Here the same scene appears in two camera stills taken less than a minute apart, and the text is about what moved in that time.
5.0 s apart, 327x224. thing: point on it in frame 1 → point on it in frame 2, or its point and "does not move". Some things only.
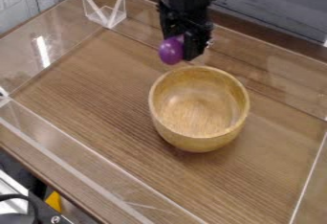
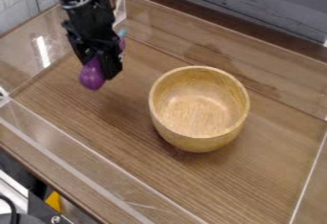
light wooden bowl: (198, 105) does not move
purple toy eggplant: (172, 50) → (93, 73)
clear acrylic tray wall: (102, 188) does not move
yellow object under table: (54, 200) does not move
